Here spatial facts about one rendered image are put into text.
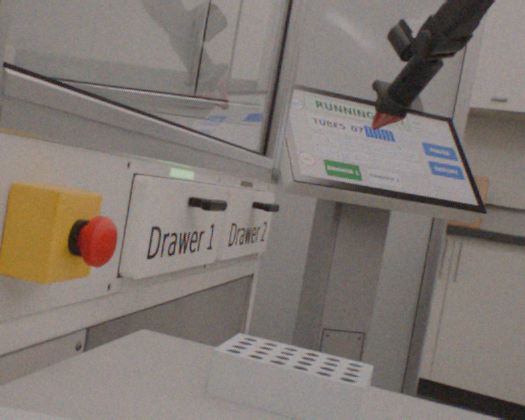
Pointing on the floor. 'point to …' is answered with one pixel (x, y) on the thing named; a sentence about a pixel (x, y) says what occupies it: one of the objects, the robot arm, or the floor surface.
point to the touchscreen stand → (341, 278)
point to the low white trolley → (165, 387)
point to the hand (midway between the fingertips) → (375, 125)
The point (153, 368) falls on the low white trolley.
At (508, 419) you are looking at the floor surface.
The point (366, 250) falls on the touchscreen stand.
